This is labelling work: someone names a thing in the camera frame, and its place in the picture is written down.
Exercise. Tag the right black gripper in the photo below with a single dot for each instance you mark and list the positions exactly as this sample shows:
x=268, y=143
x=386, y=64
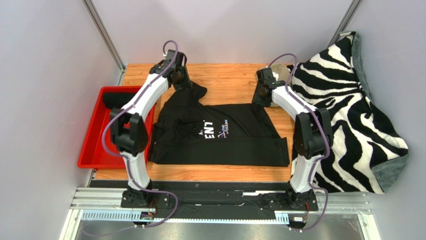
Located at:
x=258, y=98

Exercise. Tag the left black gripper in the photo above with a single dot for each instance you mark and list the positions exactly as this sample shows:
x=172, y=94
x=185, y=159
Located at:
x=187, y=84

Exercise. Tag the black printed t-shirt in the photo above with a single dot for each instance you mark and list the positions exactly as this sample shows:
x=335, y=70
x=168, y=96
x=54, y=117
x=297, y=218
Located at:
x=188, y=132

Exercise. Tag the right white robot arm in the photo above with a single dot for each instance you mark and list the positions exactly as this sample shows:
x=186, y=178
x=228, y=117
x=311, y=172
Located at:
x=313, y=135

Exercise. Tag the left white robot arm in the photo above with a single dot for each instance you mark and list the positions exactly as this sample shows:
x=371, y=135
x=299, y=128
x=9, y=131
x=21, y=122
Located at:
x=127, y=127

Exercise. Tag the beige baseball cap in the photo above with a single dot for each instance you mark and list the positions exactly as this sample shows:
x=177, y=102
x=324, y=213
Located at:
x=281, y=73

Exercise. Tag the rolled black t-shirt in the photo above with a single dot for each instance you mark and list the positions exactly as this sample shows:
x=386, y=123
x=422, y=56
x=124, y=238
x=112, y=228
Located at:
x=116, y=100

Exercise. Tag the red plastic tray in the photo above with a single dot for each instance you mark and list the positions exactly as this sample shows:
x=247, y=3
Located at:
x=92, y=154

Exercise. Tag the zebra print blanket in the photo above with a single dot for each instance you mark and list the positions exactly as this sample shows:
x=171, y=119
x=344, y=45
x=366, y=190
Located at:
x=367, y=154

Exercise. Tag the left aluminium frame post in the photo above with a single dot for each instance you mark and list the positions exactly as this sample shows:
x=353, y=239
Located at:
x=97, y=20

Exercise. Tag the aluminium frame post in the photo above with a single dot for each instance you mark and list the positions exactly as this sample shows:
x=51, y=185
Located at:
x=346, y=20
x=97, y=20

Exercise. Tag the right aluminium frame post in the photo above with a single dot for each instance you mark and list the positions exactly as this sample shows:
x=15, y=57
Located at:
x=346, y=20

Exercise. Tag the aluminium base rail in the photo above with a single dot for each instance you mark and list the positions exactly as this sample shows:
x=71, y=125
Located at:
x=95, y=213

